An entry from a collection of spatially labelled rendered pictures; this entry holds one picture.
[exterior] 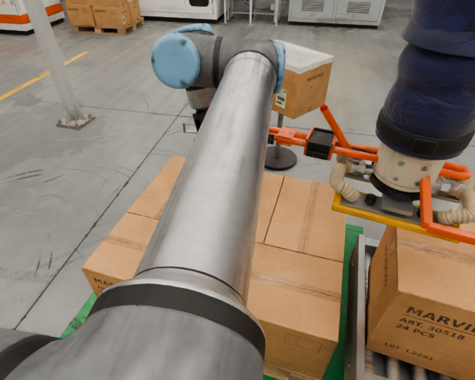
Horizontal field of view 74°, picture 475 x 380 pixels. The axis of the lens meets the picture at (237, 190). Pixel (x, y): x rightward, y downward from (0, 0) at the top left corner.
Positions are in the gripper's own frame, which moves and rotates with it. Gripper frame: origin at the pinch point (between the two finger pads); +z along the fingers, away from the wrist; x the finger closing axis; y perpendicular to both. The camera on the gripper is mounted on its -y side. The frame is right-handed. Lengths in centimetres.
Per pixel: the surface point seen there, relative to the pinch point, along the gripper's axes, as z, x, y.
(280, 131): -3.3, 3.4, -26.3
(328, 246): 71, 2, -63
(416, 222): 23, 42, -20
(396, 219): 21.6, 37.3, -19.0
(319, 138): 0.1, 15.3, -27.7
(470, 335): 63, 58, -21
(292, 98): 18, -47, -166
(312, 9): -47, -195, -724
